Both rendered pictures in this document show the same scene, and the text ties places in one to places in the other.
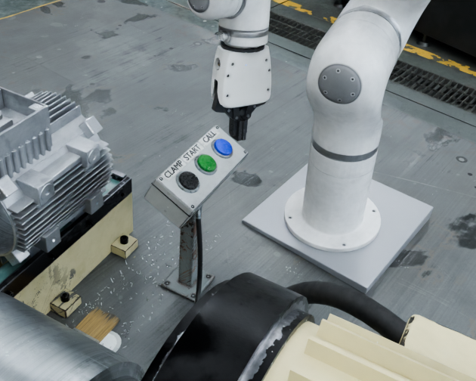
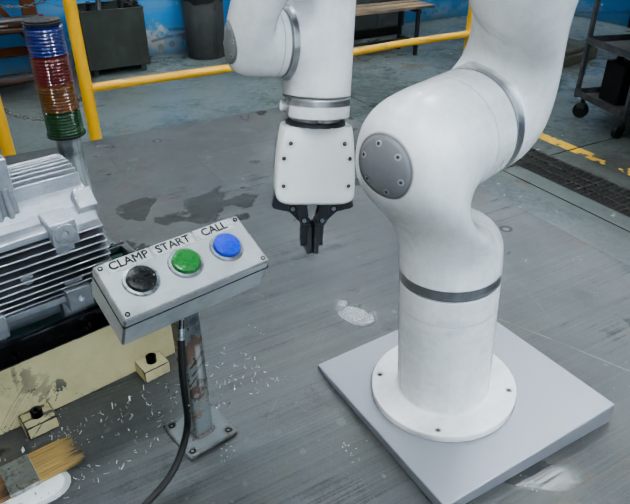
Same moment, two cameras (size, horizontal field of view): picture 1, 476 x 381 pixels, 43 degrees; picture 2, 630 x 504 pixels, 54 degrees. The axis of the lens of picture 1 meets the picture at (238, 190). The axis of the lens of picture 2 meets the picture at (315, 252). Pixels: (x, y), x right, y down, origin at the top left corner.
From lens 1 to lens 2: 0.47 m
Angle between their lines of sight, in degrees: 22
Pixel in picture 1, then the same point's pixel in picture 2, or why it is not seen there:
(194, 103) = (343, 220)
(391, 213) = (537, 399)
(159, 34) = not seen: hidden behind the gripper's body
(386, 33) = (483, 98)
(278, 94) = not seen: hidden behind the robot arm
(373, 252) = (481, 453)
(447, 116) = not seen: outside the picture
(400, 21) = (521, 85)
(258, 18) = (322, 80)
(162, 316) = (139, 469)
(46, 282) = (8, 387)
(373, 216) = (504, 398)
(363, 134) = (454, 259)
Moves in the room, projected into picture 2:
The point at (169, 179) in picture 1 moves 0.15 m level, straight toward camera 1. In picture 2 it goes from (112, 272) to (3, 371)
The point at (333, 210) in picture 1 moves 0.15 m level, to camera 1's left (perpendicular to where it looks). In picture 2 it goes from (424, 373) to (314, 339)
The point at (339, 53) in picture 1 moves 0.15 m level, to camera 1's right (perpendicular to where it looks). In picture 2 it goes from (384, 116) to (555, 143)
